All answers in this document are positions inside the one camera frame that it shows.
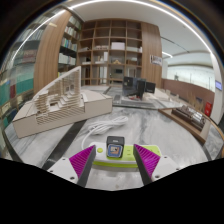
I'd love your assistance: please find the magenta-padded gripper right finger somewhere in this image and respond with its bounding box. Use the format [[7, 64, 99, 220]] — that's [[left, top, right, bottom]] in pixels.
[[133, 143, 182, 186]]

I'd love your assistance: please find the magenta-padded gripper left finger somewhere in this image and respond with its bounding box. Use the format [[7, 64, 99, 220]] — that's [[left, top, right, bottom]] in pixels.
[[46, 144, 98, 188]]

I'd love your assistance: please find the small dark charger block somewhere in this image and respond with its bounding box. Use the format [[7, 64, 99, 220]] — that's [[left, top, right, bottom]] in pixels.
[[105, 135, 126, 159]]

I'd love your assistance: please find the beige cardboard architectural model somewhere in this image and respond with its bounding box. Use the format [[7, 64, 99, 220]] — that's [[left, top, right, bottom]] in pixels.
[[11, 65, 114, 139]]

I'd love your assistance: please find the white low architectural model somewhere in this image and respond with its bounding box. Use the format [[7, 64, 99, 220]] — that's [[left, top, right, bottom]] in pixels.
[[146, 87, 172, 101]]

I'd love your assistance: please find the red bin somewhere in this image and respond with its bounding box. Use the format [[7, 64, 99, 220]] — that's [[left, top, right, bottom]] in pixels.
[[203, 101, 214, 118]]

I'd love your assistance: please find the tall bookshelf with coloured books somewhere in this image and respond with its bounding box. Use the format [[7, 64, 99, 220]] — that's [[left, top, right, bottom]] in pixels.
[[0, 28, 45, 134]]

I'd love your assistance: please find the short ceiling light strip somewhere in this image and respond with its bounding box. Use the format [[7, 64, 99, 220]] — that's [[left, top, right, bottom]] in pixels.
[[161, 51, 174, 59]]

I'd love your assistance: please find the dark bookshelf with books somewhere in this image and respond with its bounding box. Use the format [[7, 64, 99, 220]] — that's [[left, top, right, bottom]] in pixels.
[[57, 13, 83, 78]]

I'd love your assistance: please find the wooden open shelf unit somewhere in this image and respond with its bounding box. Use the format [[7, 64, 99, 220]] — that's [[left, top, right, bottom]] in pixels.
[[76, 18, 144, 87]]

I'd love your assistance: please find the long curved ceiling light strip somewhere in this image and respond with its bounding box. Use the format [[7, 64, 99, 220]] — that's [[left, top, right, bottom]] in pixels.
[[9, 0, 215, 63]]

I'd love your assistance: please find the white coiled power cable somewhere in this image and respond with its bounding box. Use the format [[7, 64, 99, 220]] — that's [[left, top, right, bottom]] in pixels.
[[80, 115, 130, 151]]

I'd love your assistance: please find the wall display screen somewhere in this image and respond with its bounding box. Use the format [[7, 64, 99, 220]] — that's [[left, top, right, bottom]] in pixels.
[[214, 79, 224, 92]]

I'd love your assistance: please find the wall poster sign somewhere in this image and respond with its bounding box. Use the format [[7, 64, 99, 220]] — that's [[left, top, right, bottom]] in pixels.
[[149, 54, 164, 67]]

